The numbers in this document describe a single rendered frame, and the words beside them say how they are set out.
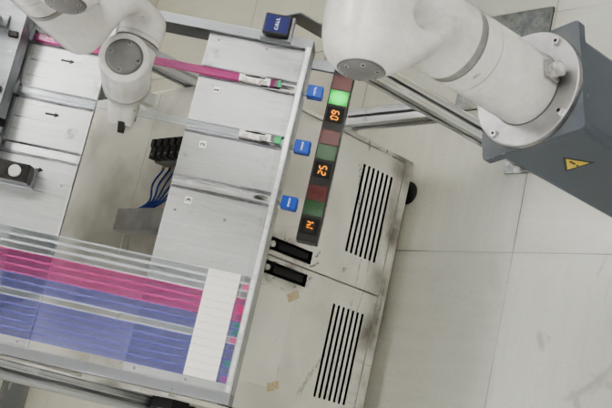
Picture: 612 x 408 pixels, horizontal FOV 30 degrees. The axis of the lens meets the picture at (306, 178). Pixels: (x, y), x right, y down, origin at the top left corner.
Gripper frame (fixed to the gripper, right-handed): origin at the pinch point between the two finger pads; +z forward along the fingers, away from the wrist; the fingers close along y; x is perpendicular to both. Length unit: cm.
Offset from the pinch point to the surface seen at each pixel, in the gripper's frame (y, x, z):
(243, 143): 1.5, 22.4, -2.2
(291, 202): 11.0, 33.5, -5.4
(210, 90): -7.4, 14.0, -0.8
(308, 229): 14.9, 37.7, -4.0
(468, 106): -37, 75, 55
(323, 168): 2.8, 38.0, -4.0
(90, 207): 8, -9, 67
